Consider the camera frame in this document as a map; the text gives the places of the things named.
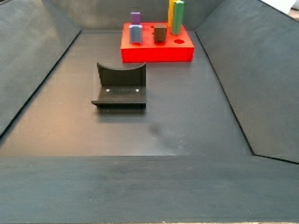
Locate black curved fixture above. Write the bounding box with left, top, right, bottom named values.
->
left=90, top=64, right=145, bottom=108

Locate red peg board base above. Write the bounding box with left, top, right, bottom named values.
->
left=120, top=23, right=193, bottom=63

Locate blue block peg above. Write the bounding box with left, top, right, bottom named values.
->
left=128, top=24, right=142, bottom=44

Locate brown block peg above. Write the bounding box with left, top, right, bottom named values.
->
left=153, top=24, right=166, bottom=43

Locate purple block peg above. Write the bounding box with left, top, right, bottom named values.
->
left=130, top=11, right=141, bottom=25

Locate green star peg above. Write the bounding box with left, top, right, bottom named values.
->
left=172, top=0, right=184, bottom=35

